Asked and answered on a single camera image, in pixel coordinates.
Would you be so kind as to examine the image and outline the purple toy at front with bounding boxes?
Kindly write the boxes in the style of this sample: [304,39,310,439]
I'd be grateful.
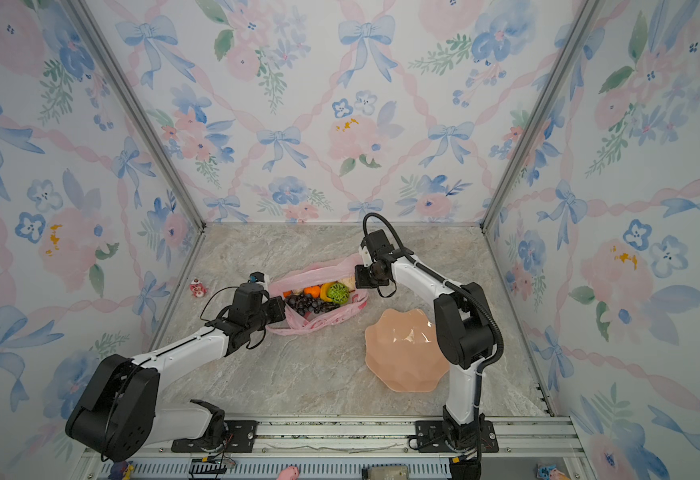
[107,461,135,480]

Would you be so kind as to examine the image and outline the peach scalloped plastic bowl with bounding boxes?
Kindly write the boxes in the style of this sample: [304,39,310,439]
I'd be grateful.
[365,309,450,393]

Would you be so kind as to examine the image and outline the small red white figurine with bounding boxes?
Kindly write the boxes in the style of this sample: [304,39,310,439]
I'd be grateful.
[189,279,207,298]

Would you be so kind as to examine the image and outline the fake orange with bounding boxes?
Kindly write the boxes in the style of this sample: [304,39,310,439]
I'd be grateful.
[303,285,321,299]

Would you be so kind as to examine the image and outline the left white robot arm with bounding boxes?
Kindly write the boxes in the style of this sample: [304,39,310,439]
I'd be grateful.
[65,282,286,462]

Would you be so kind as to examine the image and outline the right aluminium corner post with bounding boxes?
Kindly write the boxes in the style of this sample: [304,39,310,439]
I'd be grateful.
[480,0,602,236]

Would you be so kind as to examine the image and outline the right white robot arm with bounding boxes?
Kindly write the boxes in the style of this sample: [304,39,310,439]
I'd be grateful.
[355,230,502,451]

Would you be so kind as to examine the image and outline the black corrugated cable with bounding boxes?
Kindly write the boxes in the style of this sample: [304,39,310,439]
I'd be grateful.
[361,211,505,475]

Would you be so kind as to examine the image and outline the pink toy at front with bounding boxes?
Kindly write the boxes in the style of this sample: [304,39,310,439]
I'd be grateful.
[277,466,300,480]

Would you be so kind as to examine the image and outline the fake yellow banana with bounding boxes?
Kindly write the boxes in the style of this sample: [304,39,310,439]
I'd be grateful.
[320,282,334,303]

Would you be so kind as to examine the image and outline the thin black left cable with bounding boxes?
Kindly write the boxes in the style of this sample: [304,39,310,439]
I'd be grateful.
[100,285,267,463]

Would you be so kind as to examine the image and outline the grey box at front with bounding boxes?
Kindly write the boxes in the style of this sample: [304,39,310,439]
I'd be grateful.
[362,465,410,480]

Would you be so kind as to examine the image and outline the fake dark grapes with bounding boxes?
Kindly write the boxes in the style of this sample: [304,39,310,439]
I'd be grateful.
[286,293,340,318]

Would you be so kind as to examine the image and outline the fake green round fruit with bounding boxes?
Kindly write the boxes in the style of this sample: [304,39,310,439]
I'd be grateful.
[325,282,351,305]

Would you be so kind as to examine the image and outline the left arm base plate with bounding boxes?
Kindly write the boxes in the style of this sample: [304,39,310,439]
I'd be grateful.
[171,420,259,454]

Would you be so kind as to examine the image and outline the left aluminium corner post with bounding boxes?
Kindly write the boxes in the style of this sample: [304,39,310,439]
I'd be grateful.
[61,0,206,231]

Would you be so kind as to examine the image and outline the aluminium corner post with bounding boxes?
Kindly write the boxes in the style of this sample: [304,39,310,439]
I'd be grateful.
[61,0,206,231]
[480,0,602,236]

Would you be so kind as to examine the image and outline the aluminium rail frame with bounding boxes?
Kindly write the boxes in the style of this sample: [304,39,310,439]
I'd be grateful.
[72,416,595,479]

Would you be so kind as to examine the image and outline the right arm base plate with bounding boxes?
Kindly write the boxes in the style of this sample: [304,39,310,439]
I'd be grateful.
[408,417,499,454]

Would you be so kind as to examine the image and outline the pink plastic bag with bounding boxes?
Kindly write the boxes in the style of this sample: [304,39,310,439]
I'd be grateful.
[266,254,368,336]

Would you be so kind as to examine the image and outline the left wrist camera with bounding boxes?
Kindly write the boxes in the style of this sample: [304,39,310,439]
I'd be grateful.
[249,271,270,286]

